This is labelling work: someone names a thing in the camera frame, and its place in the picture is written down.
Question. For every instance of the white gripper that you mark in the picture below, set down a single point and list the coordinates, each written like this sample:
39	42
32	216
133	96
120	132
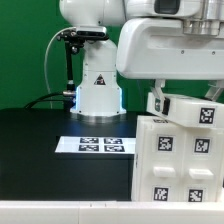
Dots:
158	49

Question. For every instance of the white cabinet top tray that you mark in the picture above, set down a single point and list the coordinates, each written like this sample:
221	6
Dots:
188	111

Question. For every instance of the white cabinet body box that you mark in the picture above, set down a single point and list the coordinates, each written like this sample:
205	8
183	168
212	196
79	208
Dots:
142	123

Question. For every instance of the white door with knob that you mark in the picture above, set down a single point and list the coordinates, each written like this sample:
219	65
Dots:
203	165

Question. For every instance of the small white cabinet door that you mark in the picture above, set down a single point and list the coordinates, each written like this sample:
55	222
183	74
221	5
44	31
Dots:
161	163

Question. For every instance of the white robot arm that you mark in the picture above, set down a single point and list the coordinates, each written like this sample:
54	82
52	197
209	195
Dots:
99	95

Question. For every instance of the white fiducial marker sheet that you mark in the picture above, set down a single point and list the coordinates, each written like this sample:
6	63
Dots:
103	145

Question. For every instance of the black camera stand pole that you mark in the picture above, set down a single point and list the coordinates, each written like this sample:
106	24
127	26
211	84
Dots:
71	88

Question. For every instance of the black camera on stand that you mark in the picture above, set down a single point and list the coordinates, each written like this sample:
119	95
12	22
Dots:
95	33

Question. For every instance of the white front border wall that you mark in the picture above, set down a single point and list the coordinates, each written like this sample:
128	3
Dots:
36	212

